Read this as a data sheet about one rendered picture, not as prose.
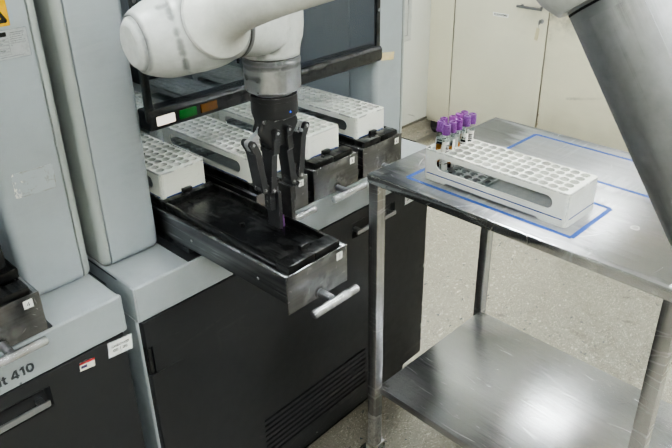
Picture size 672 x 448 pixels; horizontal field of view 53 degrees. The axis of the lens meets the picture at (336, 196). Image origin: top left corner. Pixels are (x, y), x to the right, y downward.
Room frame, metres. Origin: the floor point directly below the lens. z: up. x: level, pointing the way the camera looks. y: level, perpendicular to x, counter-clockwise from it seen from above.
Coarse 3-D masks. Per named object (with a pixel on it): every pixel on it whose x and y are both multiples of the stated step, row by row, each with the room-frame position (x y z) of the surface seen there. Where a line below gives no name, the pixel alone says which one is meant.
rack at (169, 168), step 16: (144, 144) 1.26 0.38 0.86; (160, 144) 1.27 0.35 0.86; (160, 160) 1.17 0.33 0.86; (176, 160) 1.17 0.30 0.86; (192, 160) 1.17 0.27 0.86; (160, 176) 1.11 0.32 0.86; (176, 176) 1.13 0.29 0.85; (192, 176) 1.15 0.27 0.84; (160, 192) 1.11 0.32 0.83; (176, 192) 1.13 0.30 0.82
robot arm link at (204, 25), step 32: (160, 0) 0.86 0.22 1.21; (192, 0) 0.85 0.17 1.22; (224, 0) 0.82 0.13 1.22; (256, 0) 0.80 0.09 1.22; (288, 0) 0.80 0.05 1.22; (320, 0) 0.80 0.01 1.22; (128, 32) 0.84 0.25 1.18; (160, 32) 0.83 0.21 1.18; (192, 32) 0.83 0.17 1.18; (224, 32) 0.83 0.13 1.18; (160, 64) 0.83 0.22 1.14; (192, 64) 0.85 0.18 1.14; (224, 64) 0.90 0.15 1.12
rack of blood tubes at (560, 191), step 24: (432, 144) 1.19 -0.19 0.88; (480, 144) 1.19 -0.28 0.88; (432, 168) 1.16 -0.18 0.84; (456, 168) 1.16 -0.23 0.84; (480, 168) 1.08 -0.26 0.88; (504, 168) 1.07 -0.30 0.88; (528, 168) 1.07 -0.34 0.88; (552, 168) 1.07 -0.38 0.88; (480, 192) 1.08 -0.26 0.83; (504, 192) 1.09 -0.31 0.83; (528, 192) 1.09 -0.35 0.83; (552, 192) 0.98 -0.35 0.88; (576, 192) 0.97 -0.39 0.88; (576, 216) 0.98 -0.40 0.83
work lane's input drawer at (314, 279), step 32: (192, 192) 1.13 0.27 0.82; (224, 192) 1.14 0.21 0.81; (160, 224) 1.09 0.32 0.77; (192, 224) 1.03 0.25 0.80; (224, 224) 1.03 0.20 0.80; (256, 224) 1.03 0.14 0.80; (288, 224) 1.02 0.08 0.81; (224, 256) 0.95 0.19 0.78; (256, 256) 0.91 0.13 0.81; (288, 256) 0.89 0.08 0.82; (320, 256) 0.91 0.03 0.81; (288, 288) 0.85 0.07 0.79; (320, 288) 0.90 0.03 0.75; (352, 288) 0.90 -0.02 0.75
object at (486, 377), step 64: (512, 128) 1.43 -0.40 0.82; (384, 192) 1.19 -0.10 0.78; (448, 192) 1.10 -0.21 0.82; (640, 192) 1.09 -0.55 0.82; (576, 256) 0.88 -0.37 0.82; (640, 256) 0.87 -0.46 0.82; (384, 384) 1.20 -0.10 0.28; (448, 384) 1.20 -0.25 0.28; (512, 384) 1.19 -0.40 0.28; (576, 384) 1.19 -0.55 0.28
